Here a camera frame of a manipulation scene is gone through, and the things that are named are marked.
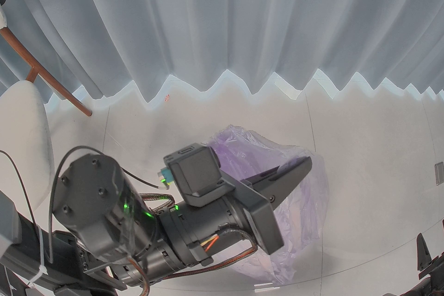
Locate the black cable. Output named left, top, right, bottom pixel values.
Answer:
left=0, top=145, right=165, bottom=264

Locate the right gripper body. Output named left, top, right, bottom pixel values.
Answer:
left=418, top=250, right=444, bottom=281

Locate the white cushioned wooden chair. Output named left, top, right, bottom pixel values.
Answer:
left=0, top=0, right=93, bottom=219

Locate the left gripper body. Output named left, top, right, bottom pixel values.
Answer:
left=158, top=179, right=286, bottom=266

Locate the purple plastic bag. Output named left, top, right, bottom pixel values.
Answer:
left=203, top=124, right=329, bottom=286

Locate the pale blue curtain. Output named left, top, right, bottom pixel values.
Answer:
left=0, top=0, right=444, bottom=102

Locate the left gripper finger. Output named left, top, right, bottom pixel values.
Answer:
left=258, top=166, right=310, bottom=216
left=247, top=156, right=313, bottom=190

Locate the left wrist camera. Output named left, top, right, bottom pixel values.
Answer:
left=163, top=144, right=244, bottom=208

